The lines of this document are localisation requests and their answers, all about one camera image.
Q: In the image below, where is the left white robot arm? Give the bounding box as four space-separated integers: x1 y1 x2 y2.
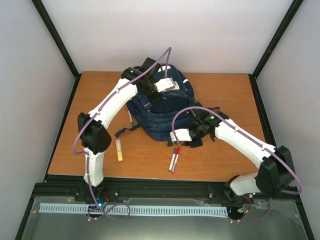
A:
72 57 163 202

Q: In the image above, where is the purple capped marker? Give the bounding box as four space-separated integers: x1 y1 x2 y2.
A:
168 148 178 172

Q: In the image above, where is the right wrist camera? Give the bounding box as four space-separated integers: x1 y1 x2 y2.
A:
169 128 192 142

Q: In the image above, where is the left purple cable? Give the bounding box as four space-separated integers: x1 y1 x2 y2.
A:
72 46 173 222

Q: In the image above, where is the light blue cable duct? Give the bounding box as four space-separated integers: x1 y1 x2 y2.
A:
38 203 228 218

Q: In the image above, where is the purple cable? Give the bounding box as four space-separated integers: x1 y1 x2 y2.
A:
171 106 304 224
72 46 173 222

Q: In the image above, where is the red capped marker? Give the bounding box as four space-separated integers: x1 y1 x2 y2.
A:
171 147 181 174

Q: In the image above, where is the green capped marker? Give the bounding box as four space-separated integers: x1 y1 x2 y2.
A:
127 110 135 128

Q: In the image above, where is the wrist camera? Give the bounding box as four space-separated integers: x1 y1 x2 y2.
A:
155 77 176 93
169 128 192 142

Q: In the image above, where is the navy blue backpack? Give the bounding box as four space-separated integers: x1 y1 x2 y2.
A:
126 64 201 147

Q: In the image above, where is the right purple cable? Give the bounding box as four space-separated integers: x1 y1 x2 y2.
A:
171 106 304 224

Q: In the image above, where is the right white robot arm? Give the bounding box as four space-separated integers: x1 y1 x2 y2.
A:
174 103 302 199

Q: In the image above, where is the yellow glue stick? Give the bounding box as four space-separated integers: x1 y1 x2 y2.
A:
115 139 123 162

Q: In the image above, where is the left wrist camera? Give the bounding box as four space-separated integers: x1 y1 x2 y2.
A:
155 77 176 93

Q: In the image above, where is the black aluminium frame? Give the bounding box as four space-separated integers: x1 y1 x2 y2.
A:
15 0 314 240

